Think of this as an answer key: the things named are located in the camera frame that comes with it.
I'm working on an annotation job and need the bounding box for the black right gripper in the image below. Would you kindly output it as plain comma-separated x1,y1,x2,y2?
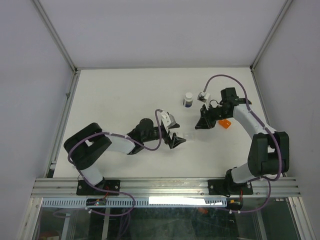
195,103,231,130

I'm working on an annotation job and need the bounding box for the orange pill organizer box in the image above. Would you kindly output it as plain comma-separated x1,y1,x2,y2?
218,119,232,129

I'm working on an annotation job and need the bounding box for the clear pill organizer box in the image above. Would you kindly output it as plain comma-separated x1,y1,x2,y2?
183,132,197,141

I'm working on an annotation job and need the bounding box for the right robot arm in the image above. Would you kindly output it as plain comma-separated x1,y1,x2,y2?
195,87,290,197

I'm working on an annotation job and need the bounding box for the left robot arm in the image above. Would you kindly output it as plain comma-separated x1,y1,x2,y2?
63,109,186,195

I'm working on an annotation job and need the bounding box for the white pill bottle blue label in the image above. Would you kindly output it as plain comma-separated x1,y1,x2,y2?
183,92,193,108

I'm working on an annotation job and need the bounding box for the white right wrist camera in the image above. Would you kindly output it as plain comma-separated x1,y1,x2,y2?
197,91,211,105

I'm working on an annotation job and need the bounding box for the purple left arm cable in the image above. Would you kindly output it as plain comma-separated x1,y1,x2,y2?
67,108,163,191

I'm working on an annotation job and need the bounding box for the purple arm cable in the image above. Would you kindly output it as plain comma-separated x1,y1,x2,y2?
67,108,163,191
202,74,285,182

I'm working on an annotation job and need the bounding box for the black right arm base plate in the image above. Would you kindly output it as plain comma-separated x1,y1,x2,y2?
207,179,253,197

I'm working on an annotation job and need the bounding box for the aluminium frame right post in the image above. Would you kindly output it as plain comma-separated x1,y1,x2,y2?
249,0,294,72

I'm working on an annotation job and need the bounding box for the aluminium frame post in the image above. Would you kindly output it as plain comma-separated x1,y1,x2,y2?
31,0,78,73
249,0,294,72

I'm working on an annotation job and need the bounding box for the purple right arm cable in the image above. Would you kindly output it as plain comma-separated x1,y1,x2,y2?
202,74,285,182

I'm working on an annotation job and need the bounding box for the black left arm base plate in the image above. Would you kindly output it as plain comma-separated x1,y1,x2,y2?
76,179,121,196

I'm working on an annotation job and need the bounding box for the grey slotted cable duct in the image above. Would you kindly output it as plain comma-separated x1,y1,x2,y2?
42,196,227,209

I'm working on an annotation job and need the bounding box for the aluminium mounting rail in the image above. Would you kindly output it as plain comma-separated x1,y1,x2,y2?
31,177,301,198

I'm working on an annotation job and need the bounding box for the aluminium frame left post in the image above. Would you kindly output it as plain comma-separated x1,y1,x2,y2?
31,0,78,73

